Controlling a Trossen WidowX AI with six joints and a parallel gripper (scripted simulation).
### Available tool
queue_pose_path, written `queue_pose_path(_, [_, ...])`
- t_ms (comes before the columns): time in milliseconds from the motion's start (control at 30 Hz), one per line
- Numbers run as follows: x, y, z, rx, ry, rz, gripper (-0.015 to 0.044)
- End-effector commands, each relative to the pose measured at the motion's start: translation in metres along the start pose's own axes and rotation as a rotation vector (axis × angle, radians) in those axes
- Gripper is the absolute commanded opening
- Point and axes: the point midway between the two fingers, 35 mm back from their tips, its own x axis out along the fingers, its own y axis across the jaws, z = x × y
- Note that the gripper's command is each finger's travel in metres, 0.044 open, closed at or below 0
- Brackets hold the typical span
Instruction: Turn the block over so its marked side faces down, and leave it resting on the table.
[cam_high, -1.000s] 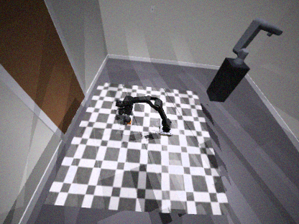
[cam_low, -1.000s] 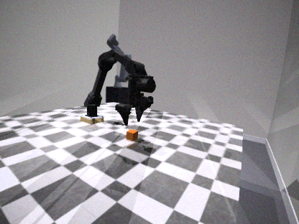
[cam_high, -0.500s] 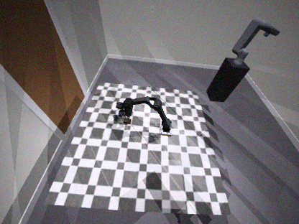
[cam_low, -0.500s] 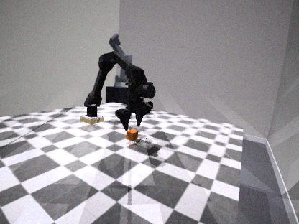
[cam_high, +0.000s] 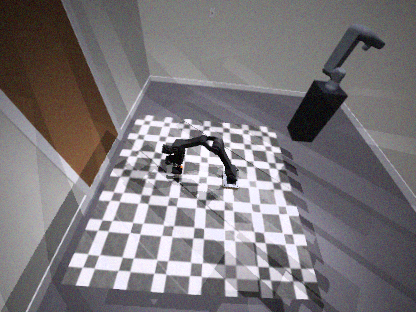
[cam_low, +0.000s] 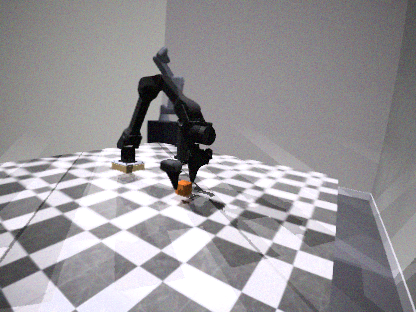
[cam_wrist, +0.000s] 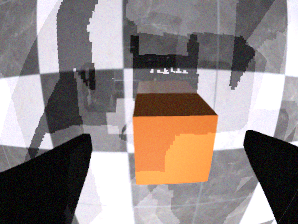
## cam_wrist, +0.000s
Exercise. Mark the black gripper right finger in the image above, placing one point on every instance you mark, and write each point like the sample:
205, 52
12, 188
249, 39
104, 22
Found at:
275, 164

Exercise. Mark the orange block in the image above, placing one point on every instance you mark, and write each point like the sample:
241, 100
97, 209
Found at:
174, 134

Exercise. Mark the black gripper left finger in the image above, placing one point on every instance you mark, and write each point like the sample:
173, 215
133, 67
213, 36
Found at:
45, 190

